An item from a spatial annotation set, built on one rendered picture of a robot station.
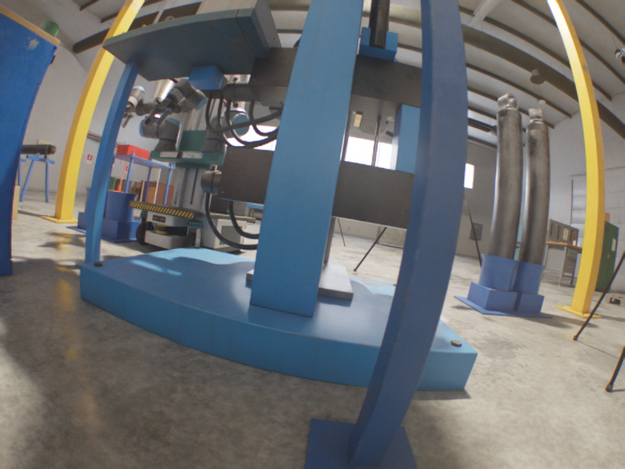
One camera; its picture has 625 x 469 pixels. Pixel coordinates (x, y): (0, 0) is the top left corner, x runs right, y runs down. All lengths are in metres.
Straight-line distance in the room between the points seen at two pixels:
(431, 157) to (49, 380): 0.74
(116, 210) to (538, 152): 3.27
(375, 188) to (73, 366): 1.01
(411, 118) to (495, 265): 1.22
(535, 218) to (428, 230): 1.88
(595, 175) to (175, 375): 3.20
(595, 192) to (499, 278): 1.54
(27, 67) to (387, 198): 1.48
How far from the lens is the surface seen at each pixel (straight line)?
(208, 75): 1.29
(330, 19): 0.95
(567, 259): 6.52
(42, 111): 11.92
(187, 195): 2.13
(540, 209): 2.18
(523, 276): 2.12
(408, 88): 1.09
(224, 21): 1.03
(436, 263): 0.31
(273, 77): 1.10
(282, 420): 0.54
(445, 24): 0.45
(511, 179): 2.00
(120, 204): 2.22
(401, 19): 7.05
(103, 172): 1.33
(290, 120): 0.74
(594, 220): 2.92
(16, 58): 1.25
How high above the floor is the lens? 0.37
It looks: 3 degrees down
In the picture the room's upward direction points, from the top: 10 degrees clockwise
